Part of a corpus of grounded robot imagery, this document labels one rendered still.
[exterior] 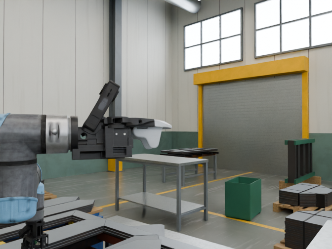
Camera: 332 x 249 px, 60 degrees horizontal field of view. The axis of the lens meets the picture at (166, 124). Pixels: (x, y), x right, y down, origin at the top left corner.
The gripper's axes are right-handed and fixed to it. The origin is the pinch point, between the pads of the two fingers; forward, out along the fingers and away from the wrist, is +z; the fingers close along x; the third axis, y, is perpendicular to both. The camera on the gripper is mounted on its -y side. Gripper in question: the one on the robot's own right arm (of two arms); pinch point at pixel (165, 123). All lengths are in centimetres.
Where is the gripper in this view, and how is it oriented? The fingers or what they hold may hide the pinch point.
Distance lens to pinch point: 63.6
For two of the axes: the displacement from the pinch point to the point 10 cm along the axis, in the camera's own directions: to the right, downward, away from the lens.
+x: 3.5, -1.5, -9.3
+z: 9.4, 0.0, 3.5
